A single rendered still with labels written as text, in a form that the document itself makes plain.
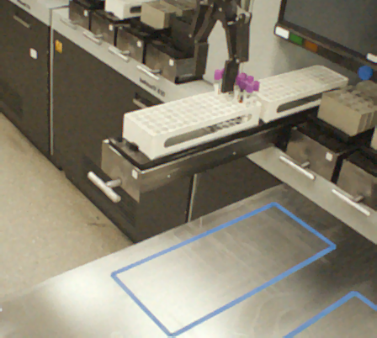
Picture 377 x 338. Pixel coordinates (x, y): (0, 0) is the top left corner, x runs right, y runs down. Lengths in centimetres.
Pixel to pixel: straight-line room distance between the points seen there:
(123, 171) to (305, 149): 42
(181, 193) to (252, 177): 32
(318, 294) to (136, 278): 27
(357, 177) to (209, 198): 52
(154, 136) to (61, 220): 123
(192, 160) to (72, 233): 112
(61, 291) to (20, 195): 161
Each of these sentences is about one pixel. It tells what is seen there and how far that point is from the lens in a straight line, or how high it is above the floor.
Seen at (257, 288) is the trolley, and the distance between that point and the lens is 88.
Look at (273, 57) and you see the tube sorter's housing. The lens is 148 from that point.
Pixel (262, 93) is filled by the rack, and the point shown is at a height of 86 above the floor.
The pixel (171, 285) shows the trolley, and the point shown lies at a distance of 86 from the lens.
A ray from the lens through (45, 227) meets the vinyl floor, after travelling 227.
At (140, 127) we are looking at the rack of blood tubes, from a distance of 114.
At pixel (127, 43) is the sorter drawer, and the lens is 180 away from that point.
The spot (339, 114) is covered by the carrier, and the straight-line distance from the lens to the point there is 135.
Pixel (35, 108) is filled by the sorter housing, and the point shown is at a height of 27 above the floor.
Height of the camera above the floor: 142
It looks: 31 degrees down
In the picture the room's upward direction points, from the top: 7 degrees clockwise
